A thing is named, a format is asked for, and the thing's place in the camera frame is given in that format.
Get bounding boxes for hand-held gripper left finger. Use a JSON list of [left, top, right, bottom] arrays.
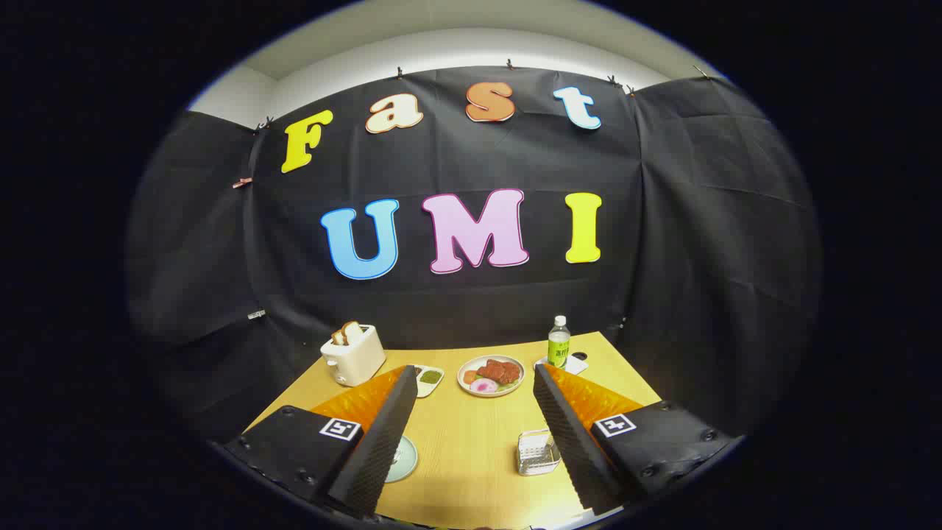
[[224, 364, 420, 520]]

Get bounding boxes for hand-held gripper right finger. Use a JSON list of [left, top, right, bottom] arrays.
[[533, 362, 740, 516]]

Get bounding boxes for light green plate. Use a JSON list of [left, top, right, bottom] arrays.
[[384, 434, 419, 484]]

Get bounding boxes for white square coaster tray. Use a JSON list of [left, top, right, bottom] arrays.
[[535, 353, 589, 376]]

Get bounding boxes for white divided snack tray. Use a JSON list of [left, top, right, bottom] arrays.
[[412, 364, 445, 398]]

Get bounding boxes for white toaster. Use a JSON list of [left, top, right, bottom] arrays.
[[320, 324, 387, 387]]

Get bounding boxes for green label drink bottle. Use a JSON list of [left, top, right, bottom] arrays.
[[548, 316, 571, 369]]

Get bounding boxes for brown meat pieces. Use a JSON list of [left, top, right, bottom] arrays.
[[478, 358, 522, 385]]

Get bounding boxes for white food plate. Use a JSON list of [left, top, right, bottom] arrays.
[[457, 355, 525, 398]]

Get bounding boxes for metal wire basket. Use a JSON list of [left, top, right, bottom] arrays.
[[517, 429, 562, 476]]

